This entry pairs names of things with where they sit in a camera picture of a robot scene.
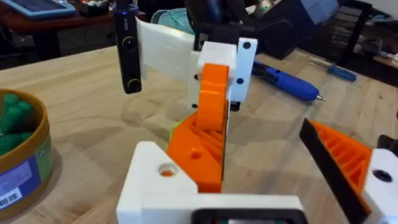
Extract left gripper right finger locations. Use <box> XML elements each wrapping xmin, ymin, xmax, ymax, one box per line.
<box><xmin>298</xmin><ymin>118</ymin><xmax>398</xmax><ymax>224</ymax></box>

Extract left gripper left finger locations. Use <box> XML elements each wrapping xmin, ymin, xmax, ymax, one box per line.
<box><xmin>116</xmin><ymin>141</ymin><xmax>200</xmax><ymax>224</ymax></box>

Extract orange ribbed wedge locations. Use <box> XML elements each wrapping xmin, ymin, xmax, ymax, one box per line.
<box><xmin>167</xmin><ymin>107</ymin><xmax>231</xmax><ymax>194</ymax></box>

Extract blue electric screwdriver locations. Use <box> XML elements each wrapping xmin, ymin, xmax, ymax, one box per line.
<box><xmin>251</xmin><ymin>60</ymin><xmax>326</xmax><ymax>103</ymax></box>

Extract lime green object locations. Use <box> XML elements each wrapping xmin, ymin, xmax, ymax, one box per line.
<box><xmin>169</xmin><ymin>121</ymin><xmax>183</xmax><ymax>141</ymax></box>

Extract teal plastic container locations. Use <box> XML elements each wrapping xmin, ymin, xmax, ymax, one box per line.
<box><xmin>150</xmin><ymin>7</ymin><xmax>195</xmax><ymax>35</ymax></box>

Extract brown tub with green toys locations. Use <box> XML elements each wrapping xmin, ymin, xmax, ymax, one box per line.
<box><xmin>0</xmin><ymin>88</ymin><xmax>53</xmax><ymax>221</ymax></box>

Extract brown wooden side table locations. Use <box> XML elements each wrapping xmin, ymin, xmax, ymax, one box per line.
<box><xmin>0</xmin><ymin>2</ymin><xmax>147</xmax><ymax>37</ymax></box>

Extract blue-rimmed tablet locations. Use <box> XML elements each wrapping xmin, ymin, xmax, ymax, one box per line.
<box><xmin>0</xmin><ymin>0</ymin><xmax>76</xmax><ymax>20</ymax></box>

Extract white right camera bracket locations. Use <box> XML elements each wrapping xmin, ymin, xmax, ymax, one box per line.
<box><xmin>136</xmin><ymin>17</ymin><xmax>200</xmax><ymax>85</ymax></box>

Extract blue-handled hand screwdriver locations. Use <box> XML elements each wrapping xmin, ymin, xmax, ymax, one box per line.
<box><xmin>309</xmin><ymin>57</ymin><xmax>358</xmax><ymax>83</ymax></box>

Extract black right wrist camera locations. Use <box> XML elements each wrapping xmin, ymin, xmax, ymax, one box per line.
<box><xmin>112</xmin><ymin>0</ymin><xmax>143</xmax><ymax>95</ymax></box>

